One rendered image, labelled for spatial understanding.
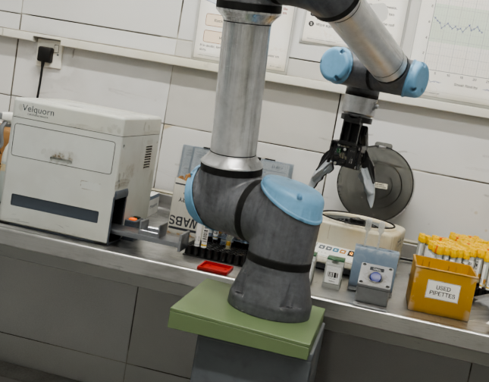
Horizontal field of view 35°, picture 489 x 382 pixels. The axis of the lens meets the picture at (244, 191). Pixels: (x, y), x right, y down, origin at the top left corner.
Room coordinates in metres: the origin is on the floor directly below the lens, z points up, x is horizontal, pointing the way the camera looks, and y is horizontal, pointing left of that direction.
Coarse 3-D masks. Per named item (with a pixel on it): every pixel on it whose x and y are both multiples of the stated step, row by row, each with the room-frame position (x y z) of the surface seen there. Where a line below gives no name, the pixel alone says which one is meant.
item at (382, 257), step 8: (360, 248) 1.74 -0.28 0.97; (368, 248) 1.74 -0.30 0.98; (376, 248) 1.76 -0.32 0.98; (360, 256) 1.74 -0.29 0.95; (368, 256) 1.73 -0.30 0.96; (376, 256) 1.73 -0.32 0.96; (384, 256) 1.73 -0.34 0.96; (392, 256) 1.73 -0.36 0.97; (352, 264) 1.74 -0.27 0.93; (360, 264) 1.74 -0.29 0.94; (376, 264) 1.73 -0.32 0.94; (384, 264) 1.73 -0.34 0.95; (392, 264) 1.73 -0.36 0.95; (352, 272) 1.74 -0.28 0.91; (352, 280) 1.74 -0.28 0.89; (392, 280) 1.73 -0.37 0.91; (352, 288) 1.72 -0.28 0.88; (392, 288) 1.73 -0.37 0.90
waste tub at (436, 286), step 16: (416, 256) 1.76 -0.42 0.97; (416, 272) 1.64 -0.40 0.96; (432, 272) 1.63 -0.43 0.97; (448, 272) 1.63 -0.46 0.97; (464, 272) 1.75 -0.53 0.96; (416, 288) 1.64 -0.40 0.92; (432, 288) 1.63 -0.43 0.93; (448, 288) 1.63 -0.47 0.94; (464, 288) 1.62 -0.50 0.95; (416, 304) 1.64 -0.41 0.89; (432, 304) 1.63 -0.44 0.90; (448, 304) 1.63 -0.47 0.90; (464, 304) 1.62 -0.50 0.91; (464, 320) 1.62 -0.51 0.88
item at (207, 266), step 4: (200, 264) 1.69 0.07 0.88; (204, 264) 1.72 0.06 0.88; (208, 264) 1.73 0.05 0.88; (212, 264) 1.73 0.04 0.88; (216, 264) 1.73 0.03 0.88; (220, 264) 1.73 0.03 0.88; (200, 268) 1.67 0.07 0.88; (204, 268) 1.67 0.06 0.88; (208, 268) 1.67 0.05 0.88; (212, 268) 1.70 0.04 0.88; (216, 268) 1.70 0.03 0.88; (220, 268) 1.71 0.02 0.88; (224, 268) 1.71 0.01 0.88; (228, 268) 1.72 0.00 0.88; (232, 268) 1.71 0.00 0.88; (212, 272) 1.66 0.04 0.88; (216, 272) 1.66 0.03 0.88; (220, 272) 1.66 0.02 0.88; (224, 272) 1.66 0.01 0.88; (228, 272) 1.68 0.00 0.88
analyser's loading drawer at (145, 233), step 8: (112, 224) 1.80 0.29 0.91; (120, 224) 1.82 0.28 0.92; (144, 224) 1.77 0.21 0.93; (112, 232) 1.76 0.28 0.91; (120, 232) 1.75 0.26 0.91; (128, 232) 1.75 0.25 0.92; (136, 232) 1.76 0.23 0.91; (144, 232) 1.74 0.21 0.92; (152, 232) 1.74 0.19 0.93; (160, 232) 1.74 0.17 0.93; (184, 232) 1.76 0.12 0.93; (144, 240) 1.74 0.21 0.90; (152, 240) 1.74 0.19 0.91; (160, 240) 1.73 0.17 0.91; (168, 240) 1.73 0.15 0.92; (176, 240) 1.75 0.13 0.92; (184, 240) 1.75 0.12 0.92; (184, 248) 1.76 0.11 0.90
